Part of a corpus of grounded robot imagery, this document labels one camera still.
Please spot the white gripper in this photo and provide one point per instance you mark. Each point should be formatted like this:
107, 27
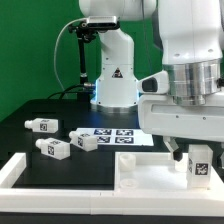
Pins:
158, 115

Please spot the white square tabletop part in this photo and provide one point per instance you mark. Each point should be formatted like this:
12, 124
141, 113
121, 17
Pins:
150, 171

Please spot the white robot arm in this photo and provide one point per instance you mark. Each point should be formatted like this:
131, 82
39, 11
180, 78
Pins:
186, 98

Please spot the white sheet with tags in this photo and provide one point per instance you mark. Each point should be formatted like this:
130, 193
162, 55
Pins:
108, 136

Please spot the white U-shaped obstacle fence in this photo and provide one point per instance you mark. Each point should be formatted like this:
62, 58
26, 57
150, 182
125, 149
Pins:
192, 202

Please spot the black camera stand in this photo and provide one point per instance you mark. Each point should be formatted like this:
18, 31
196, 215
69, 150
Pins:
84, 36

